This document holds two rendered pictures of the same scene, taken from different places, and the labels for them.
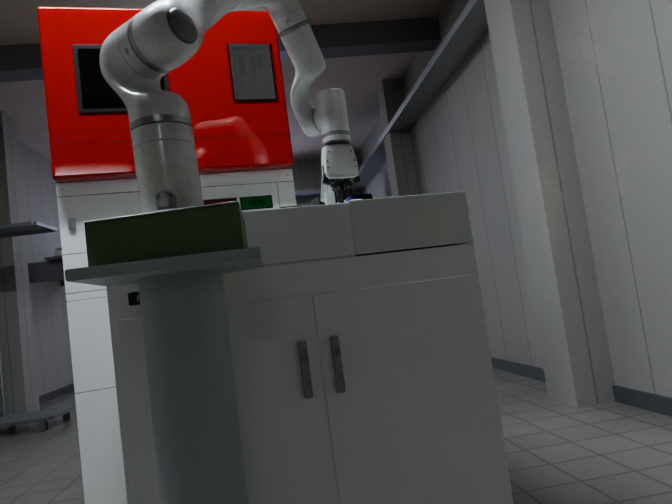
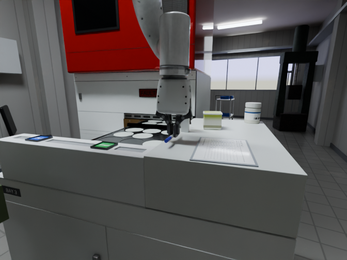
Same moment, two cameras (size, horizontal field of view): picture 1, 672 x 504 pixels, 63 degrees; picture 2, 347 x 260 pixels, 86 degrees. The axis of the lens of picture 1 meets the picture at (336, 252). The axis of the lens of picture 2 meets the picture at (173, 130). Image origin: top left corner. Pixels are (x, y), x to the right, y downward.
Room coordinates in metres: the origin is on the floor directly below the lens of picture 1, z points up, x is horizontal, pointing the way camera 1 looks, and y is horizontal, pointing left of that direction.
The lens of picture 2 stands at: (1.11, -0.36, 1.13)
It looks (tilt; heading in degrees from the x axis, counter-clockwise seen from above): 13 degrees down; 34
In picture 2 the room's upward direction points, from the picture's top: straight up
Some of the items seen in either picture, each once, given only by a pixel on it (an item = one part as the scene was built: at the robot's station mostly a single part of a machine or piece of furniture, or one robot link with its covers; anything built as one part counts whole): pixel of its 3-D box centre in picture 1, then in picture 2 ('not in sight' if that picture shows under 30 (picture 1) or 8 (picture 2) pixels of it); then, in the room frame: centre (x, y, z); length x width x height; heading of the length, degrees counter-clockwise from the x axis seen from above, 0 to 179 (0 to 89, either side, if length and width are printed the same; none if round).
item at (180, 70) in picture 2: (337, 140); (174, 72); (1.57, -0.05, 1.17); 0.09 x 0.08 x 0.03; 107
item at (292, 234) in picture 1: (244, 241); (73, 163); (1.39, 0.23, 0.89); 0.55 x 0.09 x 0.14; 106
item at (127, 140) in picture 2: not in sight; (142, 135); (1.76, 0.27, 0.90); 0.34 x 0.34 x 0.01; 16
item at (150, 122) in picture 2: not in sight; (156, 128); (1.96, 0.34, 0.89); 0.44 x 0.02 x 0.10; 106
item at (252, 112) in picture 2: not in sight; (252, 112); (2.06, -0.17, 1.01); 0.07 x 0.07 x 0.10
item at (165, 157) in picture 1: (168, 176); not in sight; (1.07, 0.31, 1.00); 0.19 x 0.19 x 0.18
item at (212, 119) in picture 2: not in sight; (211, 119); (1.83, -0.06, 1.00); 0.07 x 0.07 x 0.07; 25
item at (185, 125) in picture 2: (328, 198); (186, 113); (1.73, 0.00, 1.03); 0.06 x 0.04 x 0.13; 16
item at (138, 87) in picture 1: (144, 80); not in sight; (1.08, 0.34, 1.21); 0.19 x 0.12 x 0.24; 54
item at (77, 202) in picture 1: (186, 230); (130, 106); (1.92, 0.52, 1.02); 0.81 x 0.03 x 0.40; 106
